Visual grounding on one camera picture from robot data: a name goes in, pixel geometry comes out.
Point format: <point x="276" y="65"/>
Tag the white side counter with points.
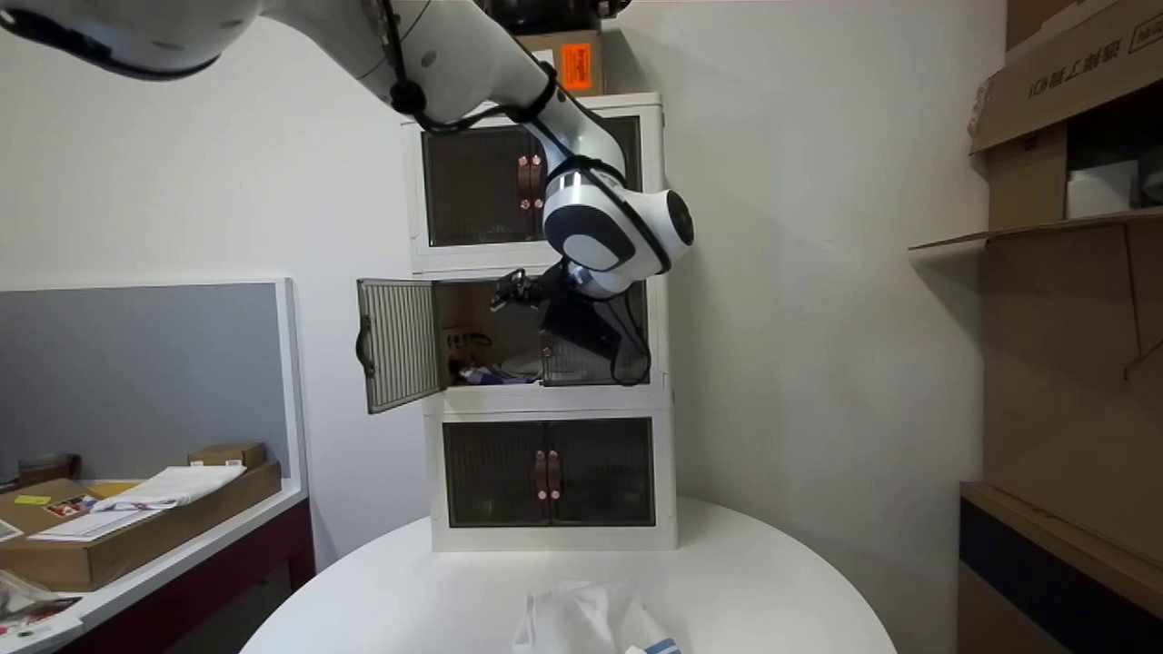
<point x="186" y="585"/>

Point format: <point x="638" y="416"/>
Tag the clothes inside middle cabinet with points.
<point x="477" y="356"/>

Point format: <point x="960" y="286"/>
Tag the flat cardboard box with papers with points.
<point x="65" y="536"/>

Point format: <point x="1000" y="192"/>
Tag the stacked cardboard boxes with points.
<point x="1063" y="527"/>

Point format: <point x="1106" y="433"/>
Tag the white crumpled cloth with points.
<point x="591" y="620"/>

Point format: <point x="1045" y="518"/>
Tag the white three-tier cabinet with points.
<point x="527" y="465"/>

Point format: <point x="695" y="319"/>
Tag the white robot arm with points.
<point x="439" y="65"/>

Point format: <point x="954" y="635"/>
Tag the cardboard box with labels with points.
<point x="586" y="61"/>

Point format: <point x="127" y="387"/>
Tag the black object atop box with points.
<point x="550" y="17"/>

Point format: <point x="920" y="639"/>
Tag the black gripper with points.
<point x="576" y="319"/>

